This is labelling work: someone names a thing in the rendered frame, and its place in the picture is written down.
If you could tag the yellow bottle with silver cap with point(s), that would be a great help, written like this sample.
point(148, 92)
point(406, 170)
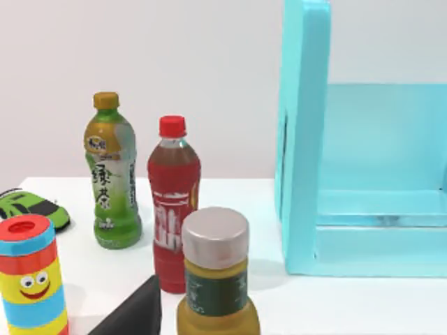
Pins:
point(213, 279)

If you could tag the green tea bottle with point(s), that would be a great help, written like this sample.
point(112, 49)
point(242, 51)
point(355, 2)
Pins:
point(113, 181)

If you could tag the stack of coloured rings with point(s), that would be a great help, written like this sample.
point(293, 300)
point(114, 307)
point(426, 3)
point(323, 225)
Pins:
point(31, 279)

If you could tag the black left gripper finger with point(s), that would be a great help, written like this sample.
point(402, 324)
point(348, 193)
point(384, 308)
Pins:
point(139, 310)

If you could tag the light blue rack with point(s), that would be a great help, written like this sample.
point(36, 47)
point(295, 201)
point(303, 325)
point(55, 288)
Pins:
point(366, 157)

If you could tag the green toy car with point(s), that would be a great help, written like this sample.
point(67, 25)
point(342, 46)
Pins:
point(35, 209)

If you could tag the red drink bottle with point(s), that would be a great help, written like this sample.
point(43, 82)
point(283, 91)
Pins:
point(173, 209)

